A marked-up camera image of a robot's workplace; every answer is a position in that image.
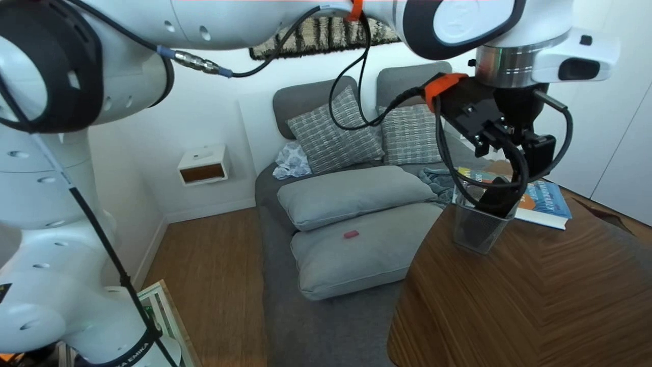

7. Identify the small checked grey pillow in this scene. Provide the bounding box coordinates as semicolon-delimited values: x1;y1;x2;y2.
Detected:
378;99;448;167

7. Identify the black glasses case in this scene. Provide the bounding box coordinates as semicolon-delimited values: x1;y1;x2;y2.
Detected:
475;178;526;221

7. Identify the striped woven wall hanging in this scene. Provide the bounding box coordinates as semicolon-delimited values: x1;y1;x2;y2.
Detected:
247;13;402;64

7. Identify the blue grey patterned cloth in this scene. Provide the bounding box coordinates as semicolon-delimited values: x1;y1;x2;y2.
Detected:
416;166;465;205

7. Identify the white wall shelf box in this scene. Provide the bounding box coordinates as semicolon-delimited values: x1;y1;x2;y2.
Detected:
175;144;230;187

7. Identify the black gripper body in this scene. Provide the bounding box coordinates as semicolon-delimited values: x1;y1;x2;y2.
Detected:
436;77;550;157

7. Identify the black looped cable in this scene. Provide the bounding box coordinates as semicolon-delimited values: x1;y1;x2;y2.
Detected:
325;9;444;132

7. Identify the white patterned cloth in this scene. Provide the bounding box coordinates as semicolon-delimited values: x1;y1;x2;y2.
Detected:
270;142;314;184

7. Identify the white picture frame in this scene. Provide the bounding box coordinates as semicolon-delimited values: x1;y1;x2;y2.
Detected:
131;278;200;367

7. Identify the clear plastic container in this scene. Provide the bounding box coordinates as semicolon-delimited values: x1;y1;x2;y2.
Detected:
450;194;520;257

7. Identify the plain grey cushion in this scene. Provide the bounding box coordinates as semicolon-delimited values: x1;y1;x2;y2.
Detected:
275;162;438;235

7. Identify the black cable with blue tie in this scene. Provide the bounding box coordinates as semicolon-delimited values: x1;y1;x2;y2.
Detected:
157;3;322;80

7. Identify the grey sofa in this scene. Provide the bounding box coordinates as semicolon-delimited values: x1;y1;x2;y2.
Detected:
253;160;414;367

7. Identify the colourful paperback book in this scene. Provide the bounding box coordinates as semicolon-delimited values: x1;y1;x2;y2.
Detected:
511;178;574;232

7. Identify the large checked grey pillow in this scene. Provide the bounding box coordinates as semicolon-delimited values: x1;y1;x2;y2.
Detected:
285;84;386;178

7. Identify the dark grey back cushion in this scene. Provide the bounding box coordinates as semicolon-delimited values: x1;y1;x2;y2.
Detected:
270;76;361;142
374;61;454;114

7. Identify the black tripod pole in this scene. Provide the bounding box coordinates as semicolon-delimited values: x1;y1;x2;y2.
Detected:
0;76;178;367

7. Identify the grey cushion with pink mark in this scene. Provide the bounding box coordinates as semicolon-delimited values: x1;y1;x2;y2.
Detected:
288;199;444;301

